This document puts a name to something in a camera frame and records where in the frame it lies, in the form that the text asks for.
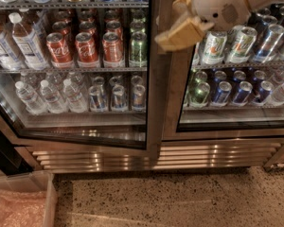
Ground red cola can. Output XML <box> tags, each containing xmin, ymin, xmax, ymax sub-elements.
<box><xmin>75</xmin><ymin>32</ymin><xmax>100</xmax><ymax>68</ymax></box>
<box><xmin>46</xmin><ymin>32</ymin><xmax>74</xmax><ymax>68</ymax></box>

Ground front left red cola can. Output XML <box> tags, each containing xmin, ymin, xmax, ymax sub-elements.
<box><xmin>46</xmin><ymin>32</ymin><xmax>74</xmax><ymax>68</ymax></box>

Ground green can lower shelf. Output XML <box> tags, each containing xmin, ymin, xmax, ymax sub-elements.
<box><xmin>189</xmin><ymin>81</ymin><xmax>210</xmax><ymax>107</ymax></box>

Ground left edge tea bottle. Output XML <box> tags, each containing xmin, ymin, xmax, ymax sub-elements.
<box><xmin>0</xmin><ymin>24</ymin><xmax>25</xmax><ymax>71</ymax></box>

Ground steel fridge bottom grille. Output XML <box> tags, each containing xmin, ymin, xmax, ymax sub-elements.
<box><xmin>16</xmin><ymin>138</ymin><xmax>284</xmax><ymax>174</ymax></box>

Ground water bottle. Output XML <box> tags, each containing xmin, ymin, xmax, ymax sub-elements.
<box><xmin>40</xmin><ymin>79</ymin><xmax>68</xmax><ymax>114</ymax></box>
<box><xmin>15</xmin><ymin>81</ymin><xmax>47</xmax><ymax>114</ymax></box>
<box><xmin>63</xmin><ymin>79</ymin><xmax>87</xmax><ymax>114</ymax></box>

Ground left blue can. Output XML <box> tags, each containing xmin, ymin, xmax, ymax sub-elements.
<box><xmin>210</xmin><ymin>81</ymin><xmax>232</xmax><ymax>107</ymax></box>

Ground middle blue can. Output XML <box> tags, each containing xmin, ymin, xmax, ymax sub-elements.
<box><xmin>231</xmin><ymin>81</ymin><xmax>253</xmax><ymax>105</ymax></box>

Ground right energy drink can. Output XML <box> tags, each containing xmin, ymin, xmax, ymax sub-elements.
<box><xmin>132</xmin><ymin>84</ymin><xmax>146</xmax><ymax>111</ymax></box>

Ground silver blue tall can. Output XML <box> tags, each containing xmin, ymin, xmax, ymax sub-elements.
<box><xmin>252</xmin><ymin>25</ymin><xmax>284</xmax><ymax>63</ymax></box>

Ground glass fridge door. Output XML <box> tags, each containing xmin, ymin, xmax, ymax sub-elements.
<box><xmin>0</xmin><ymin>0</ymin><xmax>163</xmax><ymax>154</ymax></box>
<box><xmin>164</xmin><ymin>1</ymin><xmax>284</xmax><ymax>140</ymax></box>

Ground tea bottle white cap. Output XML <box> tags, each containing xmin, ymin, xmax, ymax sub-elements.
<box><xmin>9</xmin><ymin>12</ymin><xmax>49</xmax><ymax>70</ymax></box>

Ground clear plastic storage bin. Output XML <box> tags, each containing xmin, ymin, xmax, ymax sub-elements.
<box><xmin>0</xmin><ymin>171</ymin><xmax>58</xmax><ymax>227</ymax></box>

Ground middle energy drink can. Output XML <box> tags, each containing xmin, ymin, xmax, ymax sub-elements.
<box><xmin>111</xmin><ymin>85</ymin><xmax>127</xmax><ymax>112</ymax></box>

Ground water bottle right fridge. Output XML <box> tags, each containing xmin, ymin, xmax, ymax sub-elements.
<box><xmin>268</xmin><ymin>82</ymin><xmax>284</xmax><ymax>106</ymax></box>

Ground left energy drink can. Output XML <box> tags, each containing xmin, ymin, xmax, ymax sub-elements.
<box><xmin>89</xmin><ymin>86</ymin><xmax>107</xmax><ymax>112</ymax></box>

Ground right water bottle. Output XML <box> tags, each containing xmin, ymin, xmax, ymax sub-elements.
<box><xmin>63</xmin><ymin>79</ymin><xmax>87</xmax><ymax>114</ymax></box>

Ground energy drink can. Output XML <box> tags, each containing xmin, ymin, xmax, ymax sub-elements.
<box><xmin>89</xmin><ymin>86</ymin><xmax>107</xmax><ymax>112</ymax></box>
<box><xmin>111</xmin><ymin>85</ymin><xmax>127</xmax><ymax>112</ymax></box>
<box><xmin>132</xmin><ymin>84</ymin><xmax>146</xmax><ymax>111</ymax></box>

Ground middle water bottle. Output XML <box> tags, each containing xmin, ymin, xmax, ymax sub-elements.
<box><xmin>40</xmin><ymin>79</ymin><xmax>68</xmax><ymax>114</ymax></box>

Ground front middle red cola can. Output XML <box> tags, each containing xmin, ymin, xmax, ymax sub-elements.
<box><xmin>75</xmin><ymin>32</ymin><xmax>100</xmax><ymax>68</ymax></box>

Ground left water bottle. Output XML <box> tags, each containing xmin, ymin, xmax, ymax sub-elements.
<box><xmin>15</xmin><ymin>81</ymin><xmax>47</xmax><ymax>114</ymax></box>

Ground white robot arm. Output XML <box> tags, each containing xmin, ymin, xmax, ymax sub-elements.
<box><xmin>154</xmin><ymin>0</ymin><xmax>284</xmax><ymax>52</ymax></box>

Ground right blue red can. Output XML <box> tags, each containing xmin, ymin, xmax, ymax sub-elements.
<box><xmin>252</xmin><ymin>80</ymin><xmax>274</xmax><ymax>106</ymax></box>

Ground left white green soda can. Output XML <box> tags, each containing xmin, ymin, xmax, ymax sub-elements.
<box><xmin>202</xmin><ymin>31</ymin><xmax>227</xmax><ymax>65</ymax></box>

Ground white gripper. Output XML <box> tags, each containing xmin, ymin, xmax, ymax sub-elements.
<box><xmin>154</xmin><ymin>0</ymin><xmax>251</xmax><ymax>52</ymax></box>

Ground white green soda can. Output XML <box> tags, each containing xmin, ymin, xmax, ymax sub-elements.
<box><xmin>202</xmin><ymin>31</ymin><xmax>227</xmax><ymax>65</ymax></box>
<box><xmin>226</xmin><ymin>26</ymin><xmax>257</xmax><ymax>63</ymax></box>

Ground right white green soda can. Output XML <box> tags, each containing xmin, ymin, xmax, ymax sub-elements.
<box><xmin>226</xmin><ymin>26</ymin><xmax>257</xmax><ymax>63</ymax></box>

